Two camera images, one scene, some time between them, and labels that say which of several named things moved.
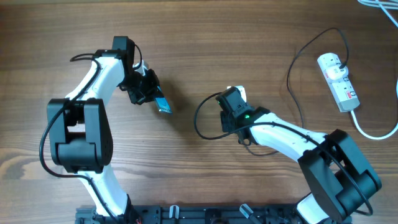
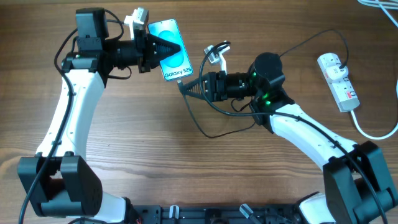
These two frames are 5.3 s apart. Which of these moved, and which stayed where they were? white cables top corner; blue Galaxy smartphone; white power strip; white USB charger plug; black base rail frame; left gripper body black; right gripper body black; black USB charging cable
Moved: blue Galaxy smartphone; left gripper body black; black USB charging cable; right gripper body black
Stayed: white cables top corner; white USB charger plug; black base rail frame; white power strip
